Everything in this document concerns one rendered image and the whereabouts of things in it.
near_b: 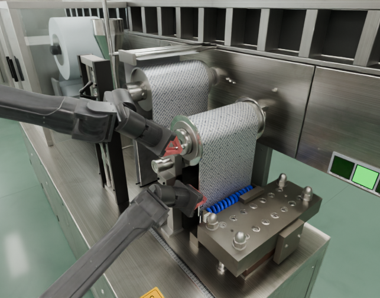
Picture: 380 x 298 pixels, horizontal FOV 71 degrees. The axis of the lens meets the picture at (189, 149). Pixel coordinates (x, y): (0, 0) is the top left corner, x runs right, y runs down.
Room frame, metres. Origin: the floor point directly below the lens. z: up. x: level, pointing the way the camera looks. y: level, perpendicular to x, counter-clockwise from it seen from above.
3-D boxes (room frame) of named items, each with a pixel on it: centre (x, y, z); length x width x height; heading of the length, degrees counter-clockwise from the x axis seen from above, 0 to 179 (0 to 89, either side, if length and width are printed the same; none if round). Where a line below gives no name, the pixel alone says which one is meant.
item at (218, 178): (0.70, -0.12, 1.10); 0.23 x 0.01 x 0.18; 128
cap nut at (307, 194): (0.69, -0.38, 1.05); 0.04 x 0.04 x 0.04
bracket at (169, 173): (0.68, 0.06, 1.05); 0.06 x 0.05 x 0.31; 128
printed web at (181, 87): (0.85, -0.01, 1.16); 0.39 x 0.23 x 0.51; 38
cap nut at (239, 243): (0.50, -0.13, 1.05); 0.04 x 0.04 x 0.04
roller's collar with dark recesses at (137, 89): (0.86, 0.18, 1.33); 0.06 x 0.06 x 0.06; 38
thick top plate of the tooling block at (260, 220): (0.63, -0.23, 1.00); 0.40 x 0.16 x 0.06; 128
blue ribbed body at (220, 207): (0.68, -0.14, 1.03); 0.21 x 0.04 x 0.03; 128
